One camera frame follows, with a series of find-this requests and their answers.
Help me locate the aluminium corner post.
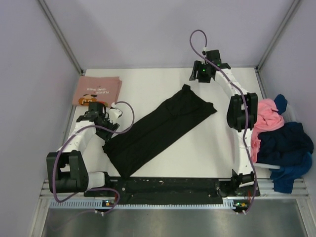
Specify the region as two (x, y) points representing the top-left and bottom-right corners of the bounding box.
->
(36, 0), (84, 75)
(255, 0), (302, 73)

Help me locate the left aluminium corner post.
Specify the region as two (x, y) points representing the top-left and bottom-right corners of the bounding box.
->
(36, 0), (84, 75)

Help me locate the black t shirt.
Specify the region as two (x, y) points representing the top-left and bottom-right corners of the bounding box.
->
(103, 84), (217, 179)

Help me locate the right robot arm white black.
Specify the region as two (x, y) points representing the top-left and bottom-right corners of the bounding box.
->
(189, 48), (258, 196)

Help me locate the bright blue crumpled t shirt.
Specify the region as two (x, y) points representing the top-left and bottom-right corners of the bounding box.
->
(284, 152), (313, 180)

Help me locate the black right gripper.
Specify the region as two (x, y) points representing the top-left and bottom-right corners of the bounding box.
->
(190, 61), (211, 83)

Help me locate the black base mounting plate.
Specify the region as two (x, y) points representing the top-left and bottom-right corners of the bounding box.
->
(83, 176), (261, 205)

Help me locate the pink crumpled t shirt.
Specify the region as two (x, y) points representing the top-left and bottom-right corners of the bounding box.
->
(250, 99), (285, 163)

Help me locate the light blue cable duct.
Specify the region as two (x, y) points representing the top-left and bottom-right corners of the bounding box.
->
(49, 198), (249, 209)

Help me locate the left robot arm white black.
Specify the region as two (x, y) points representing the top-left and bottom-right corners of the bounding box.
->
(46, 102), (122, 196)

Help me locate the right aluminium corner post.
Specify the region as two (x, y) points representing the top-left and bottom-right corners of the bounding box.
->
(255, 0), (302, 73)

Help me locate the folded pink t shirt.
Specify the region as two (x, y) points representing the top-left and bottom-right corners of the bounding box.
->
(72, 76), (122, 107)

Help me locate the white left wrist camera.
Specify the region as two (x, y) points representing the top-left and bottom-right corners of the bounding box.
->
(108, 103), (122, 124)

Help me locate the dark blue crumpled t shirt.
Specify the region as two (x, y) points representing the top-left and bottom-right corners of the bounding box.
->
(256, 94), (315, 195)

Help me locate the white plastic laundry basket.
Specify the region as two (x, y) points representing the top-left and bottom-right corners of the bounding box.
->
(254, 105), (304, 170)

